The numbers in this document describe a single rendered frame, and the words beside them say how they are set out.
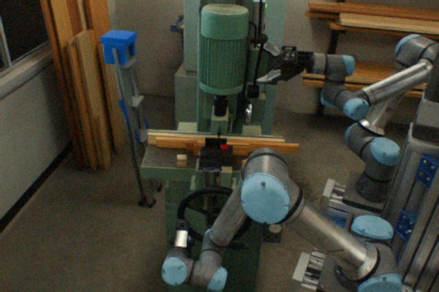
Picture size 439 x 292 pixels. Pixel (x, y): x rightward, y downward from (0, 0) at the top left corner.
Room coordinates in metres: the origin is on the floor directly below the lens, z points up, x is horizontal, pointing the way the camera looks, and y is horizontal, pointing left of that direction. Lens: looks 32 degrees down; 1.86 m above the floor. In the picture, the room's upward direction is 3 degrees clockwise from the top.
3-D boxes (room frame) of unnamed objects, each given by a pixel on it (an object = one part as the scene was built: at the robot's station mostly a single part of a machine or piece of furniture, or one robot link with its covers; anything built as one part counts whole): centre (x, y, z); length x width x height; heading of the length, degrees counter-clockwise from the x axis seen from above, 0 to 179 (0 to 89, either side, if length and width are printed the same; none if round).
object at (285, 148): (1.50, -0.02, 0.92); 0.62 x 0.02 x 0.04; 91
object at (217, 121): (1.52, 0.02, 1.03); 0.14 x 0.07 x 0.09; 1
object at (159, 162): (1.39, 0.03, 0.87); 0.61 x 0.30 x 0.06; 91
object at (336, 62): (1.41, -0.40, 1.34); 0.11 x 0.08 x 0.09; 91
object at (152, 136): (1.52, 0.03, 0.93); 0.60 x 0.02 x 0.05; 91
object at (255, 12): (1.82, -0.12, 1.40); 0.10 x 0.06 x 0.16; 1
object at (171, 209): (1.62, 0.02, 0.36); 0.58 x 0.45 x 0.71; 1
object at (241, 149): (1.46, 0.00, 0.93); 0.22 x 0.01 x 0.06; 91
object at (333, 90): (1.40, -0.41, 1.25); 0.11 x 0.08 x 0.11; 21
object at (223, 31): (1.50, 0.02, 1.35); 0.18 x 0.18 x 0.31
